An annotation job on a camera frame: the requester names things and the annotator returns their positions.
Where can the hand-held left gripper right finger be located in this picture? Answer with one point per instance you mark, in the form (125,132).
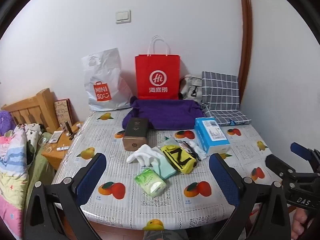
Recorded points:
(222,177)

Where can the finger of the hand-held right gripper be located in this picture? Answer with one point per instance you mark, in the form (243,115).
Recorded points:
(298,148)
(277,163)

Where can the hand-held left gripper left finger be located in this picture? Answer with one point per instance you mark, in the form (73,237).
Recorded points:
(91,175)

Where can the clear plastic bag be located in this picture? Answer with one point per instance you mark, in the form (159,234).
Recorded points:
(200,150)

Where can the white glove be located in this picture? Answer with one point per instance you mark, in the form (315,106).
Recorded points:
(145,155)

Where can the green tissue pack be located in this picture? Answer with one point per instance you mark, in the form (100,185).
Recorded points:
(150,182)

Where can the light teal cloth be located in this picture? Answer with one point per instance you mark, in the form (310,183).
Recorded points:
(162,170)

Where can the person's right hand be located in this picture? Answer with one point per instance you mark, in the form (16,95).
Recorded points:
(300,223)

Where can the small white tube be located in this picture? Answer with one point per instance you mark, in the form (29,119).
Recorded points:
(62,148)

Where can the wooden nightstand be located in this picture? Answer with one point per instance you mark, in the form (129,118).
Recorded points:
(53,155)

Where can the blue and white box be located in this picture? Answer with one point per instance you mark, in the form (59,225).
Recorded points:
(210,135)

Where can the green bedsheet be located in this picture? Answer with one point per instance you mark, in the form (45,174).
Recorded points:
(40,170)

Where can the white flat packet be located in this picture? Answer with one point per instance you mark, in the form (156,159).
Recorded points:
(55,137)

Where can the small dark bottle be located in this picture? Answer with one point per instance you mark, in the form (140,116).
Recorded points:
(67,127)

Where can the clear glass jar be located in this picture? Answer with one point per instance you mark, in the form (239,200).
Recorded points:
(45,143)

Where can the dark box with gold base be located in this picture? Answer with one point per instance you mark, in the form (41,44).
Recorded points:
(135,130)

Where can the patterned book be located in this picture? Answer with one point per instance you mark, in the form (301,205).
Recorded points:
(62,112)

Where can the fruit printed tablecloth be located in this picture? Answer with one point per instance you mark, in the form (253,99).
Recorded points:
(150,212)

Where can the black and white floral cloth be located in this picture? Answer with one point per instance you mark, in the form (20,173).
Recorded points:
(32,132)

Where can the pastel striped quilt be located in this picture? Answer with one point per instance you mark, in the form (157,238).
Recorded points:
(12,167)

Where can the grey plaid folded cushion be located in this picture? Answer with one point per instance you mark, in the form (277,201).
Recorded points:
(220,92)

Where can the purple towel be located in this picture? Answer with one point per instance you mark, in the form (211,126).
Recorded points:
(167,112)

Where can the beige backpack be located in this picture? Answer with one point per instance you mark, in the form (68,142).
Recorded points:
(187,87)

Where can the purple plush toy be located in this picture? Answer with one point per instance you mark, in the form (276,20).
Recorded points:
(6,122)

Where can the white plastic shopping bag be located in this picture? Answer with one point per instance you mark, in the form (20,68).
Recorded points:
(105,67)

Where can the red paper bag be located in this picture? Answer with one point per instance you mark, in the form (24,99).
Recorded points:
(157,62)

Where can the brown wooden door frame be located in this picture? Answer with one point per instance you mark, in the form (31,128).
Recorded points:
(246,30)

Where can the white light switch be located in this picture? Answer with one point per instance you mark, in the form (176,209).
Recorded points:
(123,17)

